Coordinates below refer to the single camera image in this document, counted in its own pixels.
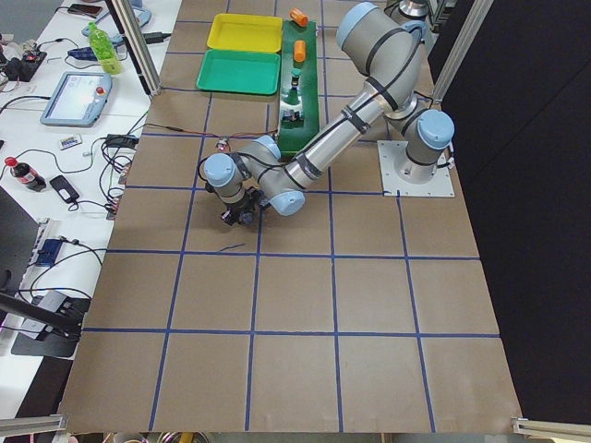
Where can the green drink bottle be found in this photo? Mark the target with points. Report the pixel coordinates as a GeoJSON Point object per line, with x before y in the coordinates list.
{"type": "Point", "coordinates": [104, 50]}

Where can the orange cylinder with white numbers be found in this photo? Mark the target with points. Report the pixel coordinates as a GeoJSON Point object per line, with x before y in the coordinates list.
{"type": "Point", "coordinates": [298, 16]}

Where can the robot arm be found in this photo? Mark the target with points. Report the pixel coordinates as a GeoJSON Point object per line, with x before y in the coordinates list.
{"type": "Point", "coordinates": [387, 54]}

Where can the small controller circuit board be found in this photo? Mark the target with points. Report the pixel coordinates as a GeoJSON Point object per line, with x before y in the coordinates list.
{"type": "Point", "coordinates": [223, 145]}

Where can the green tray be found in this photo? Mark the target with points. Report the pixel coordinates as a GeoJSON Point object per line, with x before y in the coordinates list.
{"type": "Point", "coordinates": [239, 72]}

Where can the cola bottle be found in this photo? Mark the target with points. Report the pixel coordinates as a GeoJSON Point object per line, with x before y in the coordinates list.
{"type": "Point", "coordinates": [25, 174]}

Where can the black power adapter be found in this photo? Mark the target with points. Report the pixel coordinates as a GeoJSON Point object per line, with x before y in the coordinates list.
{"type": "Point", "coordinates": [121, 141]}

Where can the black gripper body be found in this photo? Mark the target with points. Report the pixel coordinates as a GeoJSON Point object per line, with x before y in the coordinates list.
{"type": "Point", "coordinates": [238, 213]}

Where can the lone green push button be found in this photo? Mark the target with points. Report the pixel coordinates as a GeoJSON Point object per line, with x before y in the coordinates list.
{"type": "Point", "coordinates": [292, 108]}

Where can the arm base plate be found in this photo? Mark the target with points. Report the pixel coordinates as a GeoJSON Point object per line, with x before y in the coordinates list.
{"type": "Point", "coordinates": [401, 177]}

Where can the aluminium frame post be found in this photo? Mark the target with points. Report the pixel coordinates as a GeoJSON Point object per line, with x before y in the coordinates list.
{"type": "Point", "coordinates": [143, 63]}

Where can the green conveyor belt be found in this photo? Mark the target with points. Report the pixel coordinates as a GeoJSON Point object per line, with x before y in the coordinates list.
{"type": "Point", "coordinates": [292, 137]}

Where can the plain orange cylinder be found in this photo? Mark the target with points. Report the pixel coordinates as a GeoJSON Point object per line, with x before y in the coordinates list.
{"type": "Point", "coordinates": [299, 51]}

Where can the yellow tray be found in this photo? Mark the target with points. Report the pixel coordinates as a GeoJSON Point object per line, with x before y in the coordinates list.
{"type": "Point", "coordinates": [249, 33]}

